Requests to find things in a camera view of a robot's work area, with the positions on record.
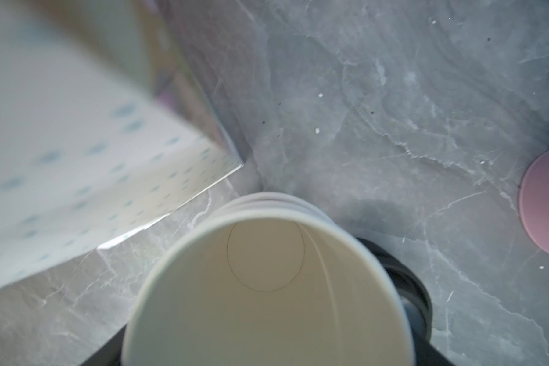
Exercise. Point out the cartoon animal paper gift bag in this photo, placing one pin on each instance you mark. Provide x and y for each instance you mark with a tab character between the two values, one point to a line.
104	129

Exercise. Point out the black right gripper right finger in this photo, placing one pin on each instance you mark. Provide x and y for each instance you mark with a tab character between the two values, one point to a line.
426	354

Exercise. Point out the pink straw holder cup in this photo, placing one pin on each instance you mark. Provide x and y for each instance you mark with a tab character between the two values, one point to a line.
533	201

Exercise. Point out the white paper cup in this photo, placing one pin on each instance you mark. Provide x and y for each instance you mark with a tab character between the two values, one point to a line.
268	287

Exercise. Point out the stack of green paper cups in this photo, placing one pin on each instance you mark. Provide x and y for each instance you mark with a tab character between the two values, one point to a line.
270	200

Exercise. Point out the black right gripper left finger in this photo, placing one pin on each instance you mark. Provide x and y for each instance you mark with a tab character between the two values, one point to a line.
110	353

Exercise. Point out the stack of black cup lids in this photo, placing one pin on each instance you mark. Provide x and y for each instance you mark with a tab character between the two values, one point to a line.
413	294

